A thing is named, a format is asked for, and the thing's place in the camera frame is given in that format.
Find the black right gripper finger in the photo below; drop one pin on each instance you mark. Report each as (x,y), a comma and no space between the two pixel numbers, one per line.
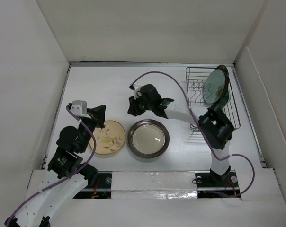
(134,110)
(134,101)

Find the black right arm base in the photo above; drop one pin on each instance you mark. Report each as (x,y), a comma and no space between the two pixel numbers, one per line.
(206,186)

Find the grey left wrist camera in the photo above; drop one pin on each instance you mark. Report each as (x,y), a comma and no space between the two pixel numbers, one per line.
(79,107)

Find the yellow bird pattern plate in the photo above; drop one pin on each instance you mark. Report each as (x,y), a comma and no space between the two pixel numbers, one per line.
(109,139)

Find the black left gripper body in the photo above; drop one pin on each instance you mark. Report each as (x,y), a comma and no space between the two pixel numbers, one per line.
(91,122)

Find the dark striped rim plate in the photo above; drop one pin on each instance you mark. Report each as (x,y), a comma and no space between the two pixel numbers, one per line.
(222,89)

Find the teal round floral plate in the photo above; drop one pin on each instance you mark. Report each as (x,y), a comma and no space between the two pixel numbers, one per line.
(214,80)

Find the white foam front rail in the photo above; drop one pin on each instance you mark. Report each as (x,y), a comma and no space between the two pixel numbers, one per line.
(153,185)

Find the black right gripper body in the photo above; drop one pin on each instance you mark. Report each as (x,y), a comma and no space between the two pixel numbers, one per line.
(147,105)

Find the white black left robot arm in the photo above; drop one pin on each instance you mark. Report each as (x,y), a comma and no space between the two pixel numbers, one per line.
(66,173)

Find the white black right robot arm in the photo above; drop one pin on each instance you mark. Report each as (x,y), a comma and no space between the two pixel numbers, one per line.
(213,124)

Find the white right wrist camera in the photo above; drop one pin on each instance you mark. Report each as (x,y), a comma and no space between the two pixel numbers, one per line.
(137,90)

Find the black wire dish rack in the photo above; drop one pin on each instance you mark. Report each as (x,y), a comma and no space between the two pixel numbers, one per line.
(196,78)

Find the grey rim cream plate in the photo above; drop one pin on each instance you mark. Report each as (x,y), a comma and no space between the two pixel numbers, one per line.
(148,139)

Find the teal rectangular divided plate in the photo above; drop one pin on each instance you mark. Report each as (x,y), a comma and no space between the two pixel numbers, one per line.
(225,100)

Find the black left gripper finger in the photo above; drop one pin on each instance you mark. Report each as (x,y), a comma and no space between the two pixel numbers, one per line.
(98,112)
(100,122)

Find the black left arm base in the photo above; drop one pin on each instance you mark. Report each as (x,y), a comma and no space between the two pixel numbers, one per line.
(100,188)

